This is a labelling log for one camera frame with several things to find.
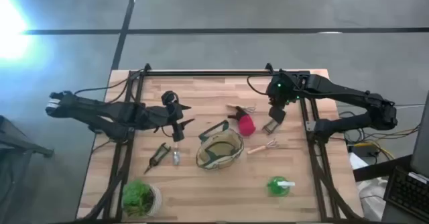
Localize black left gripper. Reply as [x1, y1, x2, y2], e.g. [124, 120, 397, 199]
[147, 90, 196, 131]

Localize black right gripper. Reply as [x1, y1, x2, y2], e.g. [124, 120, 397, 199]
[261, 70, 302, 135]

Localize red black gardening glove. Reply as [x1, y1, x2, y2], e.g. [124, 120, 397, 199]
[227, 105, 257, 137]

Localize hand rake wooden handle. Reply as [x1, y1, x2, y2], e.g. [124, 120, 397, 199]
[247, 138, 279, 156]
[226, 103, 257, 114]

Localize beige green gardening bag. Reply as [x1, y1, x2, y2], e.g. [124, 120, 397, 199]
[195, 119, 245, 170]

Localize metal trowel wooden handle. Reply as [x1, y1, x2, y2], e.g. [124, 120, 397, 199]
[172, 142, 181, 166]

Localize green pruning shears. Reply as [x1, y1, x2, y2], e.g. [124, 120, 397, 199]
[143, 142, 172, 175]

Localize green spray bottle white nozzle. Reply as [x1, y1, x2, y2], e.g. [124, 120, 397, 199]
[266, 175, 296, 198]

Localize white plastic bag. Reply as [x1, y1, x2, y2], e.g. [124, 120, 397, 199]
[357, 178, 389, 222]

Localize white paper sheet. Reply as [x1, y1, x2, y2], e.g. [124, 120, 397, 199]
[348, 152, 369, 170]

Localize green potted plant white pot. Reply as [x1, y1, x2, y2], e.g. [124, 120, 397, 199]
[121, 179, 164, 218]

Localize black side desk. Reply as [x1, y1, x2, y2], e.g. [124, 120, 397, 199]
[353, 154, 414, 183]

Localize black keyboard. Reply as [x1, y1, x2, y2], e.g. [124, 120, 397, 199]
[383, 165, 429, 222]

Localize grey monitor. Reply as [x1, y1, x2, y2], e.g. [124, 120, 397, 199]
[410, 90, 429, 178]

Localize black side furniture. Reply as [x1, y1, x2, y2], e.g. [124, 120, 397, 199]
[0, 115, 55, 224]

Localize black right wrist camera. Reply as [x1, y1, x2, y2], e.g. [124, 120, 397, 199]
[267, 105, 287, 124]

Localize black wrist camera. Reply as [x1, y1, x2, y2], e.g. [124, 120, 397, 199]
[171, 121, 186, 143]
[267, 105, 287, 124]

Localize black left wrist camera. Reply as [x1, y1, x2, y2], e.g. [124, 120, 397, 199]
[171, 121, 186, 143]

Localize black aluminium table frame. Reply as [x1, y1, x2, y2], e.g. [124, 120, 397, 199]
[83, 62, 365, 223]

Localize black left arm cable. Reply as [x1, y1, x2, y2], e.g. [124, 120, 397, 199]
[73, 68, 145, 104]

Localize yellow cable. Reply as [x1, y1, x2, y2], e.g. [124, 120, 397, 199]
[355, 125, 422, 161]

